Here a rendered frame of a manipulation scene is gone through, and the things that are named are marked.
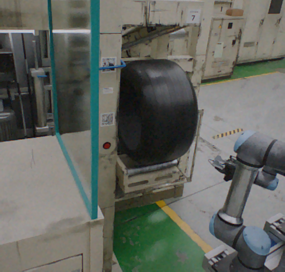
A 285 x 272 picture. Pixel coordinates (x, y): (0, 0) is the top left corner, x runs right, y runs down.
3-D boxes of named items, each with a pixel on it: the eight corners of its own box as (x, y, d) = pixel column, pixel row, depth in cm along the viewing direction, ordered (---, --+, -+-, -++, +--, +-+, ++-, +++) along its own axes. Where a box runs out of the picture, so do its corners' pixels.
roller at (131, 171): (122, 167, 176) (122, 173, 179) (125, 172, 173) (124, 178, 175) (176, 156, 190) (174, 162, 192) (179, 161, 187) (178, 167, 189)
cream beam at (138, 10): (107, 28, 167) (107, -2, 160) (93, 20, 187) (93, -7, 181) (201, 27, 191) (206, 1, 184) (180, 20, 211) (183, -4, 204)
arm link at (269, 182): (279, 176, 166) (273, 190, 167) (258, 167, 169) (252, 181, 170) (280, 178, 158) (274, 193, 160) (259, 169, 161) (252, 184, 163)
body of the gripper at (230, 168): (229, 153, 169) (251, 162, 166) (225, 163, 175) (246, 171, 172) (225, 164, 164) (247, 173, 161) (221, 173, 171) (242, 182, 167)
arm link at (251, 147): (231, 255, 138) (273, 142, 120) (202, 235, 147) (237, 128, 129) (243, 244, 147) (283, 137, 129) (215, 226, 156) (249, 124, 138)
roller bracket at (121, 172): (123, 186, 172) (123, 172, 168) (101, 151, 204) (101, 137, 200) (128, 185, 174) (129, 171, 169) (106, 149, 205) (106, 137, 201)
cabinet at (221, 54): (201, 84, 613) (212, 17, 557) (182, 75, 656) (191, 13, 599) (233, 78, 661) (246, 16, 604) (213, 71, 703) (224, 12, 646)
